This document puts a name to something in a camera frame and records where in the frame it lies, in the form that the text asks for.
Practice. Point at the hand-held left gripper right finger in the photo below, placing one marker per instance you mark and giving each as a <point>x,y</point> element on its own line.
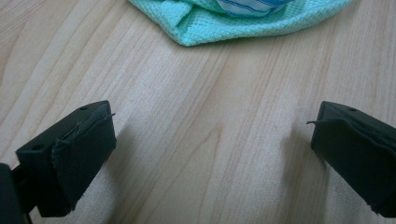
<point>358,155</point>

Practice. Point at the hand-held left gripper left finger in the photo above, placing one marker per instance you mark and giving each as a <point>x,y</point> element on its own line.
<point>71,158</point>

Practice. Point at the mint green cloth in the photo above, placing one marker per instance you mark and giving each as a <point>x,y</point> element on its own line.
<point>218,25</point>

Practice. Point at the blue striped cloth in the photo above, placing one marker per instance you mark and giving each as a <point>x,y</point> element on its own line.
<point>249,6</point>

